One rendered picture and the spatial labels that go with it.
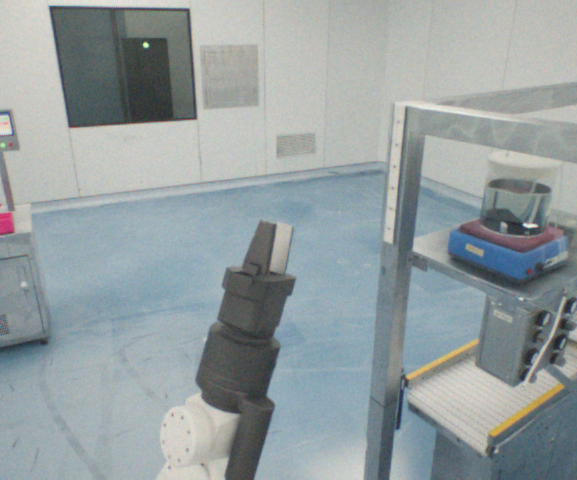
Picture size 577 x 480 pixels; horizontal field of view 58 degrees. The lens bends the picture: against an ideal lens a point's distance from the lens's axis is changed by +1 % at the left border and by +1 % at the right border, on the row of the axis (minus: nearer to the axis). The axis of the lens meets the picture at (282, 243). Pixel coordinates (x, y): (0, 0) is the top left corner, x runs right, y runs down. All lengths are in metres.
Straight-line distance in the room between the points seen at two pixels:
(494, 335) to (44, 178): 5.30
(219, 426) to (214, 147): 5.76
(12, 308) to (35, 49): 3.14
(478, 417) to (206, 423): 1.05
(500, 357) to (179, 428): 0.87
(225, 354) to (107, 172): 5.54
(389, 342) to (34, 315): 2.45
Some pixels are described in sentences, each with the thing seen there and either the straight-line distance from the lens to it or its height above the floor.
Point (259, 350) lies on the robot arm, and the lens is 0.59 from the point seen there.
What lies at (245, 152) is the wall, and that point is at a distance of 6.43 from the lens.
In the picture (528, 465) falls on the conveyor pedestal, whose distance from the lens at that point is 1.94.
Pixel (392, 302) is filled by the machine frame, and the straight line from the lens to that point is 1.39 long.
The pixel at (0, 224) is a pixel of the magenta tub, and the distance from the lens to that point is 3.23.
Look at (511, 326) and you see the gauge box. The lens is 1.26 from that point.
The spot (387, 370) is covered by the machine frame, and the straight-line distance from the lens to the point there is 1.50.
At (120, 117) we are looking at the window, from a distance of 5.99.
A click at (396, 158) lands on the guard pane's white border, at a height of 1.53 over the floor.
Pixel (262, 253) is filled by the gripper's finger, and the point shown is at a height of 1.59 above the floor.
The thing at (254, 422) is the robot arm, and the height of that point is 1.42.
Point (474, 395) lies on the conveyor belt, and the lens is 1.63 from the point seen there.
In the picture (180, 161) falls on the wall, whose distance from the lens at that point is 6.20.
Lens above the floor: 1.82
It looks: 23 degrees down
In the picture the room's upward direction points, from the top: straight up
